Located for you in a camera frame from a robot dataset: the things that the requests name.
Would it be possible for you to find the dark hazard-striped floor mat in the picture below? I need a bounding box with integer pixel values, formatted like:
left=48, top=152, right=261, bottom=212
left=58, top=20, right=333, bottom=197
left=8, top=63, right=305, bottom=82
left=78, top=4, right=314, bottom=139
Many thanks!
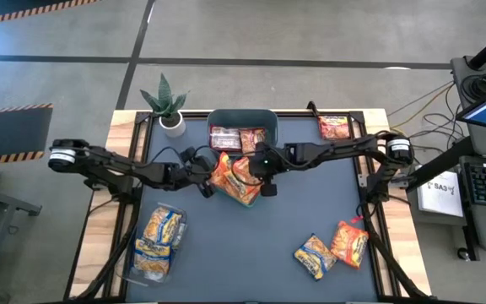
left=0, top=103, right=54, bottom=166

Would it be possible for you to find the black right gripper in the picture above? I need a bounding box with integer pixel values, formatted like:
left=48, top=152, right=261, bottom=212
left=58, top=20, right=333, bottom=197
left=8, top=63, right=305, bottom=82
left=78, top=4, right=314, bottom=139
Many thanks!
left=247, top=142, right=289, bottom=198

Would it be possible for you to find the coiled black cable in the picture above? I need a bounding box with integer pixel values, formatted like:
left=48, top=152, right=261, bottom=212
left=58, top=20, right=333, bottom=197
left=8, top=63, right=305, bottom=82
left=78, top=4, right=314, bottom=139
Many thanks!
left=462, top=72, right=486, bottom=100

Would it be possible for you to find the blue ramen packet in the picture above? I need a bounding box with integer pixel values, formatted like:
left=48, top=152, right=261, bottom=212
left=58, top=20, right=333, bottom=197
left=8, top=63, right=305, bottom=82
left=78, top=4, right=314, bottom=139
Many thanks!
left=132, top=238, right=172, bottom=278
left=293, top=233, right=338, bottom=281
left=143, top=205, right=184, bottom=246

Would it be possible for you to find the clear plastic bin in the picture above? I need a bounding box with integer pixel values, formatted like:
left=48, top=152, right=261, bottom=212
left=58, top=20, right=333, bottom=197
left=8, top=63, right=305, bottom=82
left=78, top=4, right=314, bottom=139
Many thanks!
left=122, top=201, right=188, bottom=289

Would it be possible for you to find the orange chicken ramen packet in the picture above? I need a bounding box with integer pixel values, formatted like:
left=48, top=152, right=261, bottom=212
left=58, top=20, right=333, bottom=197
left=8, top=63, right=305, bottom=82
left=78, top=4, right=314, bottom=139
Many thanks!
left=208, top=151, right=234, bottom=191
left=330, top=220, right=370, bottom=270
left=221, top=176, right=263, bottom=207
left=230, top=155, right=263, bottom=187

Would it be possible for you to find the white SA3 paper sign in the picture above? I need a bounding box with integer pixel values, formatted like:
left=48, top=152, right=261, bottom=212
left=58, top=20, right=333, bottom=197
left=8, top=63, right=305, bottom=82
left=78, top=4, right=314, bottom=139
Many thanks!
left=417, top=170, right=466, bottom=219

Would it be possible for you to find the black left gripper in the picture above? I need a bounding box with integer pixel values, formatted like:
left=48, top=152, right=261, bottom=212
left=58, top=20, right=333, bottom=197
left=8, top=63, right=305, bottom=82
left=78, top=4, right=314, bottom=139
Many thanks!
left=175, top=146, right=217, bottom=199

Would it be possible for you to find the grey desk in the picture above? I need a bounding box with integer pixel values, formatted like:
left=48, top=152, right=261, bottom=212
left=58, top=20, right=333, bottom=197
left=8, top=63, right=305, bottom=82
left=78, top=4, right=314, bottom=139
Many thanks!
left=0, top=181, right=42, bottom=303

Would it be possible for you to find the dark teal plastic bin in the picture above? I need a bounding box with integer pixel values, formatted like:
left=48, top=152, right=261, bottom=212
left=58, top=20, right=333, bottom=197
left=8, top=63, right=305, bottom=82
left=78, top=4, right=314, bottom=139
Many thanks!
left=205, top=108, right=279, bottom=161

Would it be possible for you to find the snake plant in white pot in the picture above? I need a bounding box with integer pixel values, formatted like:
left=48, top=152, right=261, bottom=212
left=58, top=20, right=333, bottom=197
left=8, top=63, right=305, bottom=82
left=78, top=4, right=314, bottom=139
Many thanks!
left=139, top=72, right=190, bottom=139

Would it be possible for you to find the red beef ramen packet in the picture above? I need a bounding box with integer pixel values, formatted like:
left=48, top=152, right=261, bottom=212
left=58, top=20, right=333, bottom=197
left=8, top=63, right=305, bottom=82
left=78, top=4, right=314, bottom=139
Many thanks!
left=239, top=128, right=267, bottom=155
left=317, top=115, right=351, bottom=141
left=209, top=125, right=243, bottom=152

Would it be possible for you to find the green plastic tray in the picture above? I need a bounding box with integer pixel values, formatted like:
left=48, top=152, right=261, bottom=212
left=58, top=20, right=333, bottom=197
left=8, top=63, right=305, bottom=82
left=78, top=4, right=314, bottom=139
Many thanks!
left=215, top=160, right=266, bottom=209

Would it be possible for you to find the black diagonal strut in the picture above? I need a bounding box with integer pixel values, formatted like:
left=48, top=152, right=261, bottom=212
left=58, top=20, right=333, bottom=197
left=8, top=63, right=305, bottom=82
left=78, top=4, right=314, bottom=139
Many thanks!
left=406, top=135, right=476, bottom=192

